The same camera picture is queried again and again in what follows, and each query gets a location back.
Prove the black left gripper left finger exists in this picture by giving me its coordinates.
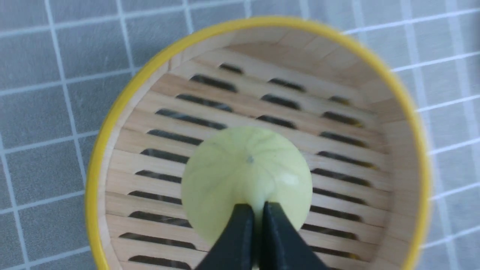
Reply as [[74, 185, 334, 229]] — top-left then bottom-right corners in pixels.
[[196, 204, 254, 270]]

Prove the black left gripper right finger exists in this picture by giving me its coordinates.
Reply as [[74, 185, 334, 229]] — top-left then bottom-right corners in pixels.
[[259, 202, 329, 270]]

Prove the pale white steamed bun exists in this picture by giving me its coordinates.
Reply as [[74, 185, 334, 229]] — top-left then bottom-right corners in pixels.
[[181, 126, 313, 245]]

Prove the bamboo steamer basket yellow rim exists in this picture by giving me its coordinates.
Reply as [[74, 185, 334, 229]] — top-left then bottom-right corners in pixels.
[[85, 16, 431, 270]]

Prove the grey checked tablecloth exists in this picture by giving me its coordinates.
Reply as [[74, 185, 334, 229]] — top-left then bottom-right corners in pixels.
[[0, 0, 479, 270]]

